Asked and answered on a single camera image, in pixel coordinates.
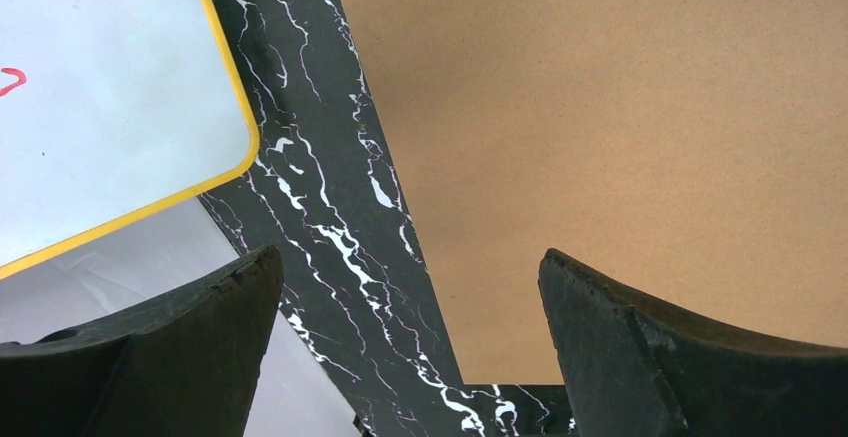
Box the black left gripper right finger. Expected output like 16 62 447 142
538 249 847 436

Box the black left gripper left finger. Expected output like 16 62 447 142
1 246 284 436

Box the black marble pattern board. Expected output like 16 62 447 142
201 0 577 436

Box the yellow rimmed whiteboard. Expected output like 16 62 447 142
1 0 260 276

